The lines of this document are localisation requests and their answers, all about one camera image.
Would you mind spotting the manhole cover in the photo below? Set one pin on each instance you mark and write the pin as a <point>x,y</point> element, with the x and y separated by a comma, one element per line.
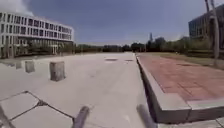
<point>129,60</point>
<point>110,59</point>

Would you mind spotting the pale concrete pavement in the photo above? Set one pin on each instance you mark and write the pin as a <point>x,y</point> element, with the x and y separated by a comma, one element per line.
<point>100,83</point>

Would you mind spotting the row of trees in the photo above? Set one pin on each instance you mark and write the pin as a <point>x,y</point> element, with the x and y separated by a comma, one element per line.
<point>140,46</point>

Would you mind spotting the grey stone kerb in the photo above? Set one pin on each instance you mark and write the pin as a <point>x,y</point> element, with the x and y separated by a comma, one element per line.
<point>156,91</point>

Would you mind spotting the grey stone block bollard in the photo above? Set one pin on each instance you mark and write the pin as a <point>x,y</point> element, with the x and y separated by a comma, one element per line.
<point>29,66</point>
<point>57,70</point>
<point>18,64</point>

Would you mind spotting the robot's own part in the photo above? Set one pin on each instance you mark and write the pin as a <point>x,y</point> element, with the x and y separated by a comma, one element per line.
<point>81,117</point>

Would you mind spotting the red brick raised platform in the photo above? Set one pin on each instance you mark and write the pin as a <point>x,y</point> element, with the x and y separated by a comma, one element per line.
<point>186,75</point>

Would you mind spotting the white building with dark windows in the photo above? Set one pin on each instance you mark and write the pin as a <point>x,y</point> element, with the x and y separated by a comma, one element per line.
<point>33,33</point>

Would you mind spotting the grass strip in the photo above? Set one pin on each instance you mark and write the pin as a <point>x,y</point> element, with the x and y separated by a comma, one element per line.
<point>200,59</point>

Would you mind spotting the dark glass building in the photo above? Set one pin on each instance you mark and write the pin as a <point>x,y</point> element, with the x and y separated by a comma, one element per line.
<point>203,26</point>

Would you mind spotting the bare tree trunk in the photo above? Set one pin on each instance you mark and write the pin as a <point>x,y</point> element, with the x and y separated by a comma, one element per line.
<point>215,33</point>

